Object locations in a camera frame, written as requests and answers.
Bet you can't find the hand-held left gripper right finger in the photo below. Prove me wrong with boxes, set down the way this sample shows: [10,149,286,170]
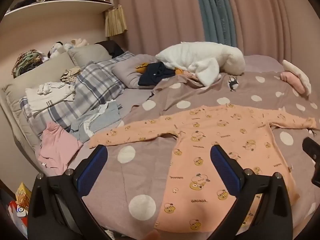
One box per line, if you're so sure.
[207,144,293,240]

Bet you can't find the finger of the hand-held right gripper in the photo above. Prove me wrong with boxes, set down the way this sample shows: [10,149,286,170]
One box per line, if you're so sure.
[302,137,320,159]
[312,163,320,188]

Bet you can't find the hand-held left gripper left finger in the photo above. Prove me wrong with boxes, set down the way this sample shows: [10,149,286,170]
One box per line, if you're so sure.
[27,144,113,240]

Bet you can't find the orange printed baby onesie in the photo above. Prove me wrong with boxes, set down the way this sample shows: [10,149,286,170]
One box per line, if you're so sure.
[89,104,317,232]

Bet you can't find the white folded clothes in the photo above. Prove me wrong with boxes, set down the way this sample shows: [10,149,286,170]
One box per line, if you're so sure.
[25,81,77,113]

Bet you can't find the pink garment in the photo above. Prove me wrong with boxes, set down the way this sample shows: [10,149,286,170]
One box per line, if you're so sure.
[38,122,84,170]

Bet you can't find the grey-blue ruffled garment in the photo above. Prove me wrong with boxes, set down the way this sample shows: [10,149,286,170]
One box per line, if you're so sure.
[69,100,123,141]

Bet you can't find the mauve polka dot duvet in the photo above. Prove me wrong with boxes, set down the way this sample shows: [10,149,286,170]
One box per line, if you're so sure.
[42,70,320,240]

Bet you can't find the yellow printed box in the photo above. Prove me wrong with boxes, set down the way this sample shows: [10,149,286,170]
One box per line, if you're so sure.
[15,182,32,207]

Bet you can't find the bed with mauve sheet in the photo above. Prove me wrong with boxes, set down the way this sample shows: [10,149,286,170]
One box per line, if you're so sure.
[34,52,287,175]

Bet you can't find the plaid pillow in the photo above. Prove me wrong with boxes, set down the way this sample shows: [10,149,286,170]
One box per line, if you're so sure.
[19,51,136,141]

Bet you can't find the snack packets on floor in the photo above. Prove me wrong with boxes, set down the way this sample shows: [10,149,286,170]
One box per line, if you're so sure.
[8,200,28,238]

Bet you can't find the beige patterned cloth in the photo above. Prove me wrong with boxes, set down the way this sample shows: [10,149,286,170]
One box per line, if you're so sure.
[59,66,82,83]

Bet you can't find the mauve pillow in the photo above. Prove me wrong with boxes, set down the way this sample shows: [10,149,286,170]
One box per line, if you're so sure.
[111,54,161,89]

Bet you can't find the navy garment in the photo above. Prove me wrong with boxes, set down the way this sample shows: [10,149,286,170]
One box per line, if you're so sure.
[138,62,176,86]

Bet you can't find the white fluffy blanket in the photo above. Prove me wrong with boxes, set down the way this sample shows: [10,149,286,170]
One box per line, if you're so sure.
[155,42,246,86]

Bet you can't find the large grey headboard cushion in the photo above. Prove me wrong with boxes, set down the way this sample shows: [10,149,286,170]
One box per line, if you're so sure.
[2,52,81,143]

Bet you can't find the small grey headboard cushion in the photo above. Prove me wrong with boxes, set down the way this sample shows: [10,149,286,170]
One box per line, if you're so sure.
[67,44,113,68]

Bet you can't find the black cloth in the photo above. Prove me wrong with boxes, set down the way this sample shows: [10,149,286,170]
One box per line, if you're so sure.
[94,40,125,58]

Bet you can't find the black and white plush toy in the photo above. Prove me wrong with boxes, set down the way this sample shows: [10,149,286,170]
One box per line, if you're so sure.
[47,41,67,60]

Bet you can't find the multicoloured knit cloth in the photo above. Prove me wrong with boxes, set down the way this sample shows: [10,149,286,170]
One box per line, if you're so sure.
[11,49,43,78]

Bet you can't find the tan pleated cloth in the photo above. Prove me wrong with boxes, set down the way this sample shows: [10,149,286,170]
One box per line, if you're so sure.
[104,5,128,37]

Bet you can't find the teal curtain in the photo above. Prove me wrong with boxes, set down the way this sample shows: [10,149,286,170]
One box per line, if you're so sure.
[194,0,238,48]

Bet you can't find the white curved shelf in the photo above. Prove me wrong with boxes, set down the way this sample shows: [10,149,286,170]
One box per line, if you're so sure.
[2,0,114,20]

